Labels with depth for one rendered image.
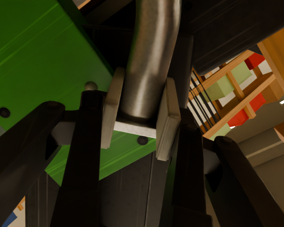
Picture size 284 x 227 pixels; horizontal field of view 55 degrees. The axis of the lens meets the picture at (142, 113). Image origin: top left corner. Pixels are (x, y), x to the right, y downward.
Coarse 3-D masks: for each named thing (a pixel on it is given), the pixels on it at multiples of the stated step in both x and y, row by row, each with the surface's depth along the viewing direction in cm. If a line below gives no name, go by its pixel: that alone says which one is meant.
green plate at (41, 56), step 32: (0, 0) 20; (32, 0) 20; (64, 0) 25; (0, 32) 21; (32, 32) 21; (64, 32) 21; (0, 64) 22; (32, 64) 22; (64, 64) 22; (96, 64) 22; (0, 96) 23; (32, 96) 23; (64, 96) 23; (64, 160) 26; (128, 160) 26
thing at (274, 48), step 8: (280, 32) 87; (264, 40) 89; (272, 40) 88; (280, 40) 88; (264, 48) 90; (272, 48) 89; (280, 48) 88; (264, 56) 97; (272, 56) 89; (280, 56) 89; (272, 64) 92; (280, 64) 89; (280, 72) 90; (280, 80) 94
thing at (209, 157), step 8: (184, 112) 18; (184, 120) 16; (192, 120) 17; (176, 136) 15; (208, 144) 14; (208, 152) 14; (208, 160) 14; (216, 160) 14; (208, 168) 14; (216, 168) 14; (216, 176) 14
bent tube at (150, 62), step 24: (144, 0) 17; (168, 0) 17; (144, 24) 17; (168, 24) 17; (144, 48) 18; (168, 48) 18; (144, 72) 18; (144, 96) 19; (120, 120) 20; (144, 120) 20
